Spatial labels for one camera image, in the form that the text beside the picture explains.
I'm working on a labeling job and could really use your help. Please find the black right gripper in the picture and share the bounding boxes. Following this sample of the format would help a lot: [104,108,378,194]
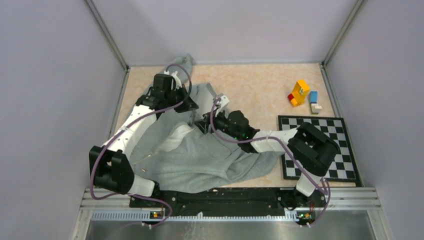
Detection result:
[194,106,241,141]

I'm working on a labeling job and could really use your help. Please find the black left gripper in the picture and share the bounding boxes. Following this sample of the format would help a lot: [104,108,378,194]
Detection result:
[164,83,199,113]

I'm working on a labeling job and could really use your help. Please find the grey zip-up jacket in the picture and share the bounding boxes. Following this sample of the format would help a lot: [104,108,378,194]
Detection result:
[125,53,286,194]

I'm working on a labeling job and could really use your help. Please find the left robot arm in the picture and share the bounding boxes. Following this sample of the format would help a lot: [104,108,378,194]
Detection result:
[89,70,199,207]

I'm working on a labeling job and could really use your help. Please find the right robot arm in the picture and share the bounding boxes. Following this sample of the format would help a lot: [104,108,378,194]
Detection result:
[194,110,340,210]

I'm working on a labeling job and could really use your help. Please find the yellow red toy block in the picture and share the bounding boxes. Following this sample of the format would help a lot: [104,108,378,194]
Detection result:
[287,79,310,107]

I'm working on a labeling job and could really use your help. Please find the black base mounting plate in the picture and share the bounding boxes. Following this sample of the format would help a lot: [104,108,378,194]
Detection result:
[129,187,327,217]

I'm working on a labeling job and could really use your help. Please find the white beige toy block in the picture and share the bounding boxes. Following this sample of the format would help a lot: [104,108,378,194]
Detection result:
[310,102,323,115]

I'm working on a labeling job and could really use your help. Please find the blue toy block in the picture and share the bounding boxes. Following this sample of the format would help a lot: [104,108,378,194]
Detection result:
[309,91,318,104]

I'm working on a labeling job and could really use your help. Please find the black white checkerboard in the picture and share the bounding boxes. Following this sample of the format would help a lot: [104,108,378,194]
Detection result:
[278,115,363,187]

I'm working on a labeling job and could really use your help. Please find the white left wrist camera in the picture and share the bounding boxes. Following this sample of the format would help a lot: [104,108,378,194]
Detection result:
[163,70,182,90]

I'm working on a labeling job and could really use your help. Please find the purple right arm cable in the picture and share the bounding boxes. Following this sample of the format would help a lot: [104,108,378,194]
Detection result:
[209,96,331,228]

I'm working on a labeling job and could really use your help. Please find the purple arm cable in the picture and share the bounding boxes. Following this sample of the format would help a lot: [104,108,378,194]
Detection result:
[209,96,331,228]
[89,63,193,229]

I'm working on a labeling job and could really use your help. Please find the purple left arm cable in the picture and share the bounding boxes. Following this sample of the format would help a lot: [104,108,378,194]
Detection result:
[89,63,193,229]

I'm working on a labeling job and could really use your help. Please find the white cable duct strip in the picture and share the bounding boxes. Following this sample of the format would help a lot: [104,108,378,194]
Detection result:
[91,210,299,222]

